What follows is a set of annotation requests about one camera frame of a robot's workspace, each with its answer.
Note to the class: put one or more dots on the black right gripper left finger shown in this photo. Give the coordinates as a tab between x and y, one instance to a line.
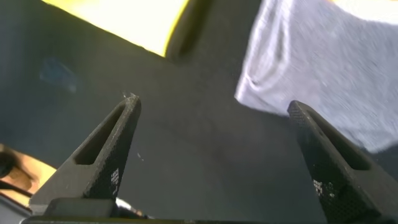
102	177

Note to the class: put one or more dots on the yellow microfibre towel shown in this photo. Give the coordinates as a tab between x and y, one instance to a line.
130	18

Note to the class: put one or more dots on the grey towel with orange stripes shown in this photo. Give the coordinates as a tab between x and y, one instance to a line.
326	62

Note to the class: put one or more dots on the black fabric table cover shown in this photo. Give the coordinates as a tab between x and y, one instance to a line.
202	140

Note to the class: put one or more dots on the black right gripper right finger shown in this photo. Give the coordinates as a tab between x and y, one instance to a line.
326	161

